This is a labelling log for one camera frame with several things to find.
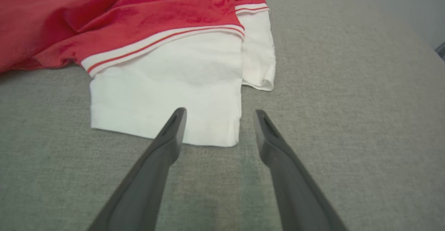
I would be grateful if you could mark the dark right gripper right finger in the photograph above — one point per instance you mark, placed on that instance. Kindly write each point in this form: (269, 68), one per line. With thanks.
(295, 189)

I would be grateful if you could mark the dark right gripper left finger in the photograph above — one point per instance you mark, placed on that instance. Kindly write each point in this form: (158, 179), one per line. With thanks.
(149, 182)

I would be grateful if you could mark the red and white jersey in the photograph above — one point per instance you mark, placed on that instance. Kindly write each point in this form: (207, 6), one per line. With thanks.
(167, 67)

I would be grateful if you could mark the grey fabric sofa cushion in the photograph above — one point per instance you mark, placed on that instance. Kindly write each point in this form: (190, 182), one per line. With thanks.
(347, 120)

